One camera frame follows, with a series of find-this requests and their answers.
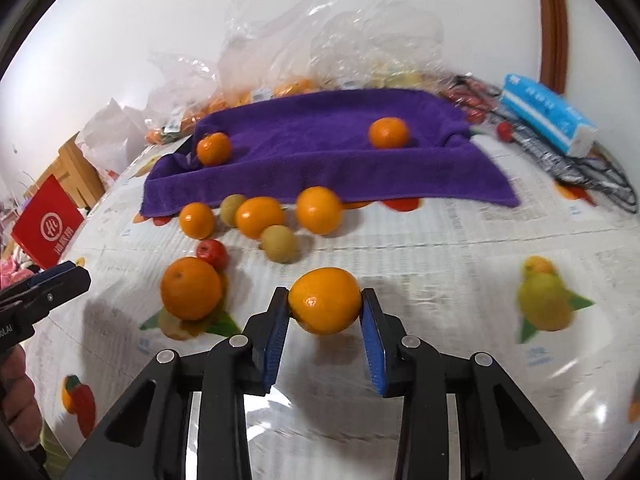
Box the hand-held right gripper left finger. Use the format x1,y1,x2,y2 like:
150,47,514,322
60,287,291,480

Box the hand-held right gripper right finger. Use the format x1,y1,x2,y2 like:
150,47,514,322
360,287,586,480

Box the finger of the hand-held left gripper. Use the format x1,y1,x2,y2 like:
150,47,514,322
0,261,92,320

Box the orange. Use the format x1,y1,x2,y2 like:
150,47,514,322
196,132,233,166
295,186,343,236
368,117,411,149
179,202,216,240
235,196,286,240
288,267,362,336
160,256,222,322

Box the brown kiwi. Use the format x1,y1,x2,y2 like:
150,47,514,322
220,194,247,227
260,225,299,264

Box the person's left hand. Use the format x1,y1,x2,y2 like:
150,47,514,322
0,345,42,451

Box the pink cloth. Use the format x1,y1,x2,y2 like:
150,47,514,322
0,247,38,286

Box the red box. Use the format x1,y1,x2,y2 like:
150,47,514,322
11,175,85,270

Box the wooden chair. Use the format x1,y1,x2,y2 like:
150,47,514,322
37,132,106,211

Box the white plastic bag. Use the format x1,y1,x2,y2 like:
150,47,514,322
80,97,151,181

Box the purple towel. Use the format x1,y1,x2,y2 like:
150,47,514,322
140,88,521,218

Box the small clear bag of oranges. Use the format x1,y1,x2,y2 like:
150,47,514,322
145,50,226,146

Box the grey patterned pouch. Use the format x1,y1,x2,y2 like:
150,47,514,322
510,120,626,196

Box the clear bag of red fruit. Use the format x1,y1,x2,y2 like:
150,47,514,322
437,74,501,123

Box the blue tissue pack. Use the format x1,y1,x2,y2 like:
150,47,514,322
500,73,599,158

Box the large clear bag of oranges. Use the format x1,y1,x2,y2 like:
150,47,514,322
217,0,326,108

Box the clear bag of yellow fruit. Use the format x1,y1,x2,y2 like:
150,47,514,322
310,0,446,91

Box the black cable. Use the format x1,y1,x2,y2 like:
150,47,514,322
450,75,632,211

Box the wooden door frame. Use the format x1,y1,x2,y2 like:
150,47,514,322
532,0,569,93

